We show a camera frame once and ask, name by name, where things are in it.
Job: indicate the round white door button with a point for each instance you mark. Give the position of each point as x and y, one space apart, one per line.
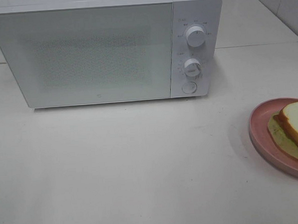
189 87

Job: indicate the white microwave door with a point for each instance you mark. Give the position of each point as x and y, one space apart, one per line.
89 56

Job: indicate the pink round plate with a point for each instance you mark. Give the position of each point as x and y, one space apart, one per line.
261 138

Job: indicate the white bread sandwich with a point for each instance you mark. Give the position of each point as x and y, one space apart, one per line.
283 129

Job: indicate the lower white timer knob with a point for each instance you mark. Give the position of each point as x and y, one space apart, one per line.
192 67

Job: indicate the upper white power knob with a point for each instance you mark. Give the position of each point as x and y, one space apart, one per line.
195 36

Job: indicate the white microwave oven body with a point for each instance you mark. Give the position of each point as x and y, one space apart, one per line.
185 14

